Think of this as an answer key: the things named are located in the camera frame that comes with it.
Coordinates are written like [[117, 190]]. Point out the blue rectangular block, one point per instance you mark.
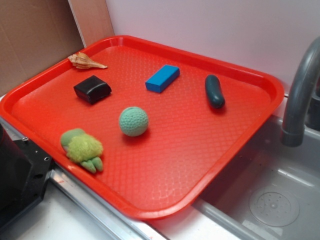
[[159, 81]]

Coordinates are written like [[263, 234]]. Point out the black rounded block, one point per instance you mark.
[[92, 89]]

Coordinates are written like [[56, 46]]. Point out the green dimpled ball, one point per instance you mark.
[[133, 121]]

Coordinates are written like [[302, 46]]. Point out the red plastic tray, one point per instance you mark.
[[187, 142]]

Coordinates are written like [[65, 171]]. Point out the dark green toy cucumber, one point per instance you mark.
[[213, 92]]

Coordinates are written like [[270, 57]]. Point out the green fuzzy plush toy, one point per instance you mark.
[[83, 149]]

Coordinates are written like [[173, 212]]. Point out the brown spiral seashell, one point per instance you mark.
[[82, 61]]

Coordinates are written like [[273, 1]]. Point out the grey sink faucet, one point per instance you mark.
[[303, 104]]

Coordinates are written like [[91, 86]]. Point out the grey plastic sink basin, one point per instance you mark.
[[268, 191]]

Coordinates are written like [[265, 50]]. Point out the brown cardboard panel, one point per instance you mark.
[[34, 35]]

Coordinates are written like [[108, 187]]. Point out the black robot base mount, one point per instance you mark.
[[24, 172]]

